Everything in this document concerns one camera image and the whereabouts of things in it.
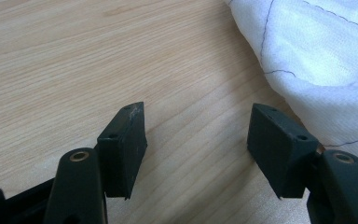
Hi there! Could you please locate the white quilted cloth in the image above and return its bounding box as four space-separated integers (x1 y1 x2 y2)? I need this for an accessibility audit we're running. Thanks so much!
223 0 358 175

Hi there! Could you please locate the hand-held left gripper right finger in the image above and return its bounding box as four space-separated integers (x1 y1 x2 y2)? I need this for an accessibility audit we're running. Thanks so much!
246 103 321 200

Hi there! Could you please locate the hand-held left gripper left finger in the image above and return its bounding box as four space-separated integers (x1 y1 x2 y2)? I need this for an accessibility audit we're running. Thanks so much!
96 101 148 200

